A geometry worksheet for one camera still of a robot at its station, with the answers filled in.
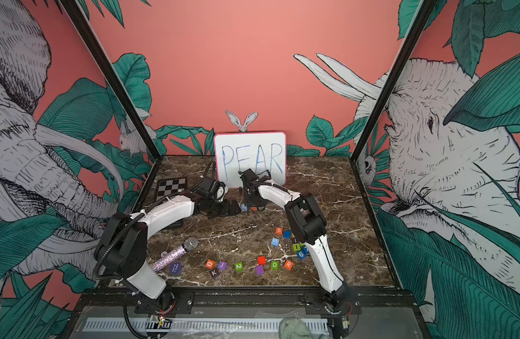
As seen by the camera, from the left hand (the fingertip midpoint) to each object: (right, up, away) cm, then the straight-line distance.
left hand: (234, 208), depth 90 cm
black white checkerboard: (-35, +9, +14) cm, 38 cm away
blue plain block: (+23, -12, +3) cm, 27 cm away
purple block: (+11, -23, -9) cm, 27 cm away
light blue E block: (+4, -1, +7) cm, 8 cm away
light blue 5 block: (+18, -14, -2) cm, 23 cm away
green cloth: (+24, -37, -21) cm, 49 cm away
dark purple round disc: (-22, -22, -8) cm, 32 cm away
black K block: (-6, -24, -10) cm, 26 cm away
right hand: (+6, +2, +10) cm, 12 cm away
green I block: (+27, -16, -4) cm, 31 cm away
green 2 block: (+4, -22, -9) cm, 24 cm away
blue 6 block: (+28, -18, -5) cm, 34 cm away
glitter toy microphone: (-17, -13, -6) cm, 22 cm away
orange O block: (-8, -21, -8) cm, 24 cm away
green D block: (+18, -21, -8) cm, 29 cm away
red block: (+12, -20, -6) cm, 24 cm away
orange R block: (+23, -21, -8) cm, 32 cm away
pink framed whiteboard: (+11, +26, +11) cm, 30 cm away
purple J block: (-3, -21, -8) cm, 23 cm away
